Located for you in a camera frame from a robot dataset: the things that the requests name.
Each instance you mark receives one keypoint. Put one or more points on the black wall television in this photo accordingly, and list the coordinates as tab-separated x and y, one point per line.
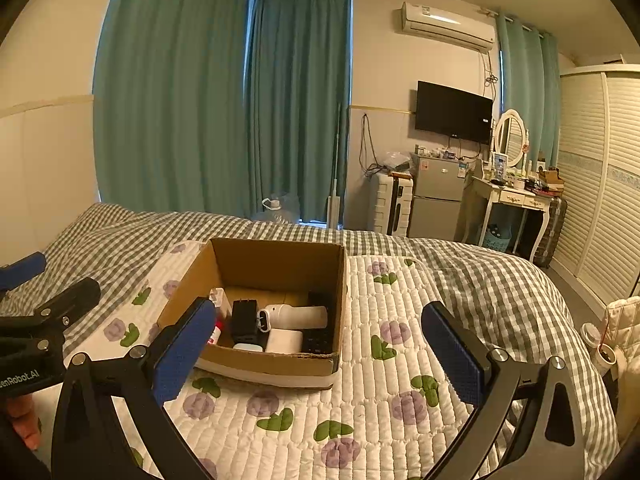
452	110

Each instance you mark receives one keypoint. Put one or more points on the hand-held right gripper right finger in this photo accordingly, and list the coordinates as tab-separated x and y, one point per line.
452	355

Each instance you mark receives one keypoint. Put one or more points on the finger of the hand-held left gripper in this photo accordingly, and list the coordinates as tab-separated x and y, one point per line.
22	267
70	300

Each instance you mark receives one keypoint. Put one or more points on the small brown box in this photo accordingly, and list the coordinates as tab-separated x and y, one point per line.
550	177

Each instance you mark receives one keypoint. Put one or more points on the black rectangular charger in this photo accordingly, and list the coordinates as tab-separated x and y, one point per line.
243	322

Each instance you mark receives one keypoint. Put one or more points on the narrow green curtain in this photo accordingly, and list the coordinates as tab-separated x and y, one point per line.
542	100

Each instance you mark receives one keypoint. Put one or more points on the white suitcase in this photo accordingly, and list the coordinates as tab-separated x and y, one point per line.
385	205

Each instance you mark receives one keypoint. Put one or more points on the white cylindrical device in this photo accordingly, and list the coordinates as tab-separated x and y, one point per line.
295	316

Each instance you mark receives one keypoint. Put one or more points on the white floral quilted mat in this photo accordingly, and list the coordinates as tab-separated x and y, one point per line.
300	425

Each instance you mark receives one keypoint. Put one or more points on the blue waste bin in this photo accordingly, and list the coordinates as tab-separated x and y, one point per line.
495	240

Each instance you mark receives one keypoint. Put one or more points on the dark suitcase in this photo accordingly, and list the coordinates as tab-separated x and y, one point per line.
552	230

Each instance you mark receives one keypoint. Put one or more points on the white power bank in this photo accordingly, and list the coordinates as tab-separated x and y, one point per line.
282	341

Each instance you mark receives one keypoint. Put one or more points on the person's left hand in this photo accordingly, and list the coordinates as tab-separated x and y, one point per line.
22	420

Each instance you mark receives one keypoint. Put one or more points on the white bottle with red band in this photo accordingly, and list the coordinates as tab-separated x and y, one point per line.
216	335

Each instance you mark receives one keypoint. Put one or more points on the white mop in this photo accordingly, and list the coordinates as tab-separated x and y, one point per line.
334	210

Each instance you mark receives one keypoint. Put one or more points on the silver fridge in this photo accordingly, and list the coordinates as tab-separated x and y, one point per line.
435	185

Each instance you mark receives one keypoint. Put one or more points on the white air conditioner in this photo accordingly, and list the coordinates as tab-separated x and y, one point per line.
445	22

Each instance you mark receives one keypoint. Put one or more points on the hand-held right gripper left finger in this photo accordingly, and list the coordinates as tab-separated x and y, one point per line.
182	355

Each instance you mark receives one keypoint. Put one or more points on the brown cardboard box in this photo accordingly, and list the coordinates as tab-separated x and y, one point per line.
280	265

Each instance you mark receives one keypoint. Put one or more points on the white oval earbuds case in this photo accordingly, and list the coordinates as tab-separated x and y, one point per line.
247	347

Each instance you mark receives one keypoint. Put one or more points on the white dressing table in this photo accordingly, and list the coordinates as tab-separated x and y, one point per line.
505	195

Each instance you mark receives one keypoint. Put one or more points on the white padded jacket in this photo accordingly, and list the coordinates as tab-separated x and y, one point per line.
625	320

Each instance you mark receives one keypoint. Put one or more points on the white oval mirror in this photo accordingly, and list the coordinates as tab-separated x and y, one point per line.
510	135

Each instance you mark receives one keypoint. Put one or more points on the clear water jug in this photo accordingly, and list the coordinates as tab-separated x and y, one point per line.
280	210

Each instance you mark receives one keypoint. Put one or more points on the white paper cup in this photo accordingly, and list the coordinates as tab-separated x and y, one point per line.
614	360
592	335

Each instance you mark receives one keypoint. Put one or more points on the white louvred wardrobe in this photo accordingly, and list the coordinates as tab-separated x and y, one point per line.
615	185

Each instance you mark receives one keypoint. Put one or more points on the black remote control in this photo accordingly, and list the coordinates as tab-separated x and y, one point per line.
317	342

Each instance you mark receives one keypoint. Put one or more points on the clear plastic bag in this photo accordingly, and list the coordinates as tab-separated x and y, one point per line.
397	160

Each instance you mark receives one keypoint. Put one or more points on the wide green curtain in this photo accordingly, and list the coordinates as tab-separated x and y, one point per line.
170	110

